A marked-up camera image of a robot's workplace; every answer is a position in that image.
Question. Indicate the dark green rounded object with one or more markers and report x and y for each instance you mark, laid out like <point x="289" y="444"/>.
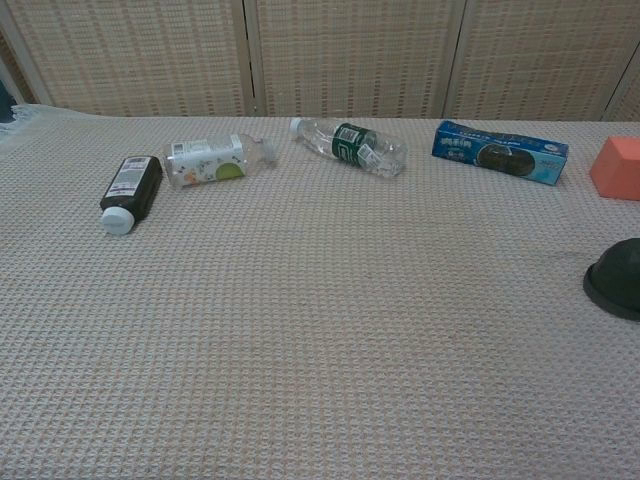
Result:
<point x="620" y="280"/>

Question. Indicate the white waffle weave tablecloth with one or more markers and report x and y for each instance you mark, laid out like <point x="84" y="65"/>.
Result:
<point x="320" y="325"/>

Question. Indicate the clear water bottle green label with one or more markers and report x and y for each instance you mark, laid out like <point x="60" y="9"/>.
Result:
<point x="350" y="145"/>

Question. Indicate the clear bottle with floral label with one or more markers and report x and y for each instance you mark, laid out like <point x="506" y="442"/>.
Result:
<point x="205" y="162"/>

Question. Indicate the woven bamboo screen panel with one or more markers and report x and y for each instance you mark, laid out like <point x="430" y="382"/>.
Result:
<point x="355" y="55"/>
<point x="135" y="55"/>
<point x="545" y="55"/>

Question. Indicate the black bottle with white cap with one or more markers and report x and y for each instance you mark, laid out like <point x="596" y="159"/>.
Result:
<point x="132" y="185"/>

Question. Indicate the blue cookie box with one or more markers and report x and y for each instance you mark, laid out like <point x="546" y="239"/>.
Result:
<point x="500" y="152"/>

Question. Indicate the orange foam block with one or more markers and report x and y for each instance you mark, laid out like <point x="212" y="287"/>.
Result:
<point x="617" y="172"/>

